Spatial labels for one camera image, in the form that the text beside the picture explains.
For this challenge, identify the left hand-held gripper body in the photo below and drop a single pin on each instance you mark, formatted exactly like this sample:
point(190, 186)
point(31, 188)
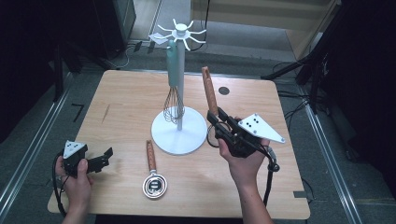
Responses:
point(74, 155)

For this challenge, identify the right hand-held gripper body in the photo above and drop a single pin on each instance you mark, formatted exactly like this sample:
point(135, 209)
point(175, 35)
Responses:
point(255, 130)

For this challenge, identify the white utensil stand with hooks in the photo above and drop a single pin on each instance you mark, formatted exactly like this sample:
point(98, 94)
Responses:
point(179, 137)

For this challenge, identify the person's left hand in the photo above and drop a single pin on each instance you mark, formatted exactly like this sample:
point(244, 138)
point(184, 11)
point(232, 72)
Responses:
point(77, 189)

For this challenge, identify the person's right hand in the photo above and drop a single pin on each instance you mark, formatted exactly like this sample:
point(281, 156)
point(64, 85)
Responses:
point(244, 169)

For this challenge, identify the black round table grommet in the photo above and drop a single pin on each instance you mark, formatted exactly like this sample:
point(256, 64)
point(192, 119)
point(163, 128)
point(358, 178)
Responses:
point(223, 90)

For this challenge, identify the black tape patch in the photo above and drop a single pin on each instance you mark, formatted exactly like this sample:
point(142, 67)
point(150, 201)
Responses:
point(300, 194)

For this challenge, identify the black metal stand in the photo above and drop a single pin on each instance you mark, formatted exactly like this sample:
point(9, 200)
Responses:
point(311, 62)

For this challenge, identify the white paper sheet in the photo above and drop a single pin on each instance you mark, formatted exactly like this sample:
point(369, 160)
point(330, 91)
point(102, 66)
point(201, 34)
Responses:
point(157, 38)

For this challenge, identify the dark cabinet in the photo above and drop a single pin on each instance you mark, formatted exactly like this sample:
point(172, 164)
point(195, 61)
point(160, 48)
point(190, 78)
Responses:
point(120, 28)

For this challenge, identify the metal floor rail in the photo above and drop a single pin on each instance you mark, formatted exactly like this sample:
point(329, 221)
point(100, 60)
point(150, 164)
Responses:
point(333, 165)
point(31, 152)

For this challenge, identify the black upright post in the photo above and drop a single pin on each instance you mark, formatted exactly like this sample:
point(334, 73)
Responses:
point(58, 74)

